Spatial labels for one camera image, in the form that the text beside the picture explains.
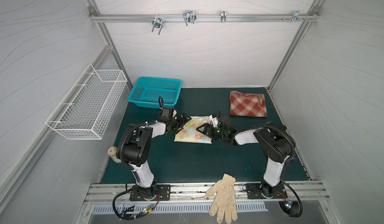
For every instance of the beige knitted glove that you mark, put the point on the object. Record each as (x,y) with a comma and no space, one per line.
(224,205)

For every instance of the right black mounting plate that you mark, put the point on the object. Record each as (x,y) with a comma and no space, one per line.
(258,191)

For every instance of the red plaid skirt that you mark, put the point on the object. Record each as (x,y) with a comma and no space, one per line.
(248,105)

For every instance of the white wire wall basket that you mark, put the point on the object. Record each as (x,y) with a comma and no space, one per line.
(86,110)

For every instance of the small metal clip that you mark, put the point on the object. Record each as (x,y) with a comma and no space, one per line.
(223,16)

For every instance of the metal double hook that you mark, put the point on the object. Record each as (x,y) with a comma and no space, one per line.
(189,17)

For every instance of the horizontal aluminium rail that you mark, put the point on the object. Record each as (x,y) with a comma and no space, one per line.
(201,18)

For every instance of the black mounting plate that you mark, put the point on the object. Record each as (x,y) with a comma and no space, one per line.
(258,191)
(160,192)

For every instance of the teal plastic basket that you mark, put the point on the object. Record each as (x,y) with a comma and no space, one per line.
(147,90)

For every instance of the white ventilation grille strip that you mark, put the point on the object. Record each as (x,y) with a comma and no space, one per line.
(175,208)

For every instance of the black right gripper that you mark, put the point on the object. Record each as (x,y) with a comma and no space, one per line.
(210,128)

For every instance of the metal bracket with screws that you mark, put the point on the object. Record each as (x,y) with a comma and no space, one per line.
(296,17)

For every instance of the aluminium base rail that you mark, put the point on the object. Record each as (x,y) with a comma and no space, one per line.
(195,192)

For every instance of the metal U-bolt hook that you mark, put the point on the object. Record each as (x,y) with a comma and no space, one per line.
(157,23)

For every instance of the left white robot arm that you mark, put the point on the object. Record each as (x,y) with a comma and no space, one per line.
(134,148)

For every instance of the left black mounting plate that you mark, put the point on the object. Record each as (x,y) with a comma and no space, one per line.
(160,192)

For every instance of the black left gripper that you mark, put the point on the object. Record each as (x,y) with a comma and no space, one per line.
(181,122)

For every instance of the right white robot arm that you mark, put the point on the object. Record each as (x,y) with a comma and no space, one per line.
(276,143)

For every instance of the floral skirt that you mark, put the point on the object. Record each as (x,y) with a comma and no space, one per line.
(189,133)

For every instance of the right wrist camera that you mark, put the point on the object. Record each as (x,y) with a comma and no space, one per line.
(214,120)

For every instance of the beige bottle left side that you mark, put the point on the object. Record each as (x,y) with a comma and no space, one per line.
(112,152)

